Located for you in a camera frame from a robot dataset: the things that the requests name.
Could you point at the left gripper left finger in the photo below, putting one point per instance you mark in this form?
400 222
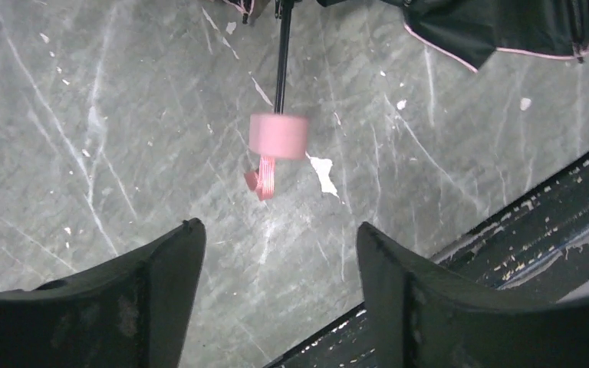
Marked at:
130 311

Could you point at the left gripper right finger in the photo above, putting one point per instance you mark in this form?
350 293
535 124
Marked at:
421 314

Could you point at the pink folding umbrella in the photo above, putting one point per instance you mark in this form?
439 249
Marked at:
469 31

